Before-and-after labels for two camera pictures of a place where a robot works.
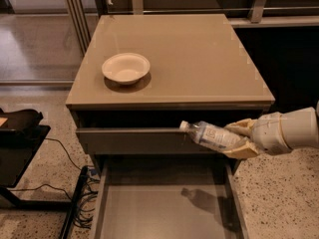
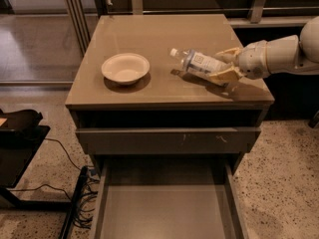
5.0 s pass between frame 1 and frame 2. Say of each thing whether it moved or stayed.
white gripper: moved
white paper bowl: stayed
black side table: stayed
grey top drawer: stayed
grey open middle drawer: stayed
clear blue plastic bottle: moved
